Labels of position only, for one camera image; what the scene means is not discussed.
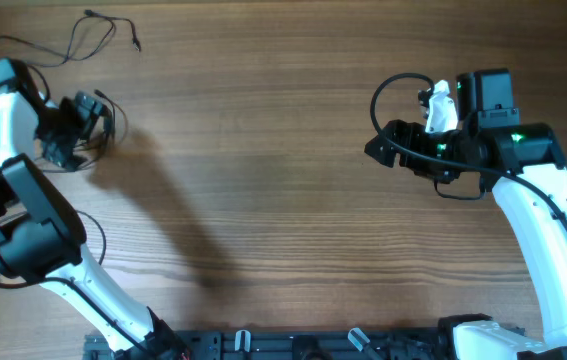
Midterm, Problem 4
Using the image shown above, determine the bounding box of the thin black cable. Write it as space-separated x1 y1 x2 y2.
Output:
0 8 143 71

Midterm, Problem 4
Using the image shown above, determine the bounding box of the black usb cable thick plug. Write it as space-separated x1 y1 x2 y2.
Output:
76 210 107 265

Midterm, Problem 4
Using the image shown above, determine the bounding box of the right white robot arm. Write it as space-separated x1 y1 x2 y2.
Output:
364 69 567 359

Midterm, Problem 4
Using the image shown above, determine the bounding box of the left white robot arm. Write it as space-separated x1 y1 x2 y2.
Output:
0 58 190 359

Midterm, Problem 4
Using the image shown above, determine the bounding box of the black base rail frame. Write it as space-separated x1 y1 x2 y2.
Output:
82 327 529 360

